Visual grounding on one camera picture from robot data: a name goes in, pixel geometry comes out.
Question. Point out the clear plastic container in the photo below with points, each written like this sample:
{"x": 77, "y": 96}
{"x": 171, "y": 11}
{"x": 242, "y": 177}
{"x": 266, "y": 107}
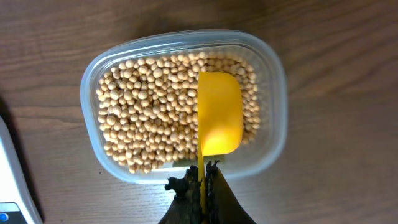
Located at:
{"x": 248, "y": 159}

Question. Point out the yellow plastic scoop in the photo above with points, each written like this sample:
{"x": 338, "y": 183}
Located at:
{"x": 220, "y": 120}

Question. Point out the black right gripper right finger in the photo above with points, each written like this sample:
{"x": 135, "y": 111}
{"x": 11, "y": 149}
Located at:
{"x": 222, "y": 205}

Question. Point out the white digital kitchen scale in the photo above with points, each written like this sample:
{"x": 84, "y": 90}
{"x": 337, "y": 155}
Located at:
{"x": 17, "y": 205}

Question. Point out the soybeans pile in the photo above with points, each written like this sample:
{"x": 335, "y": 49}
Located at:
{"x": 148, "y": 107}

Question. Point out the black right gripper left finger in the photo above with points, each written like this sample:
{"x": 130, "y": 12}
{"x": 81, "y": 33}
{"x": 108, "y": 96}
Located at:
{"x": 185, "y": 207}

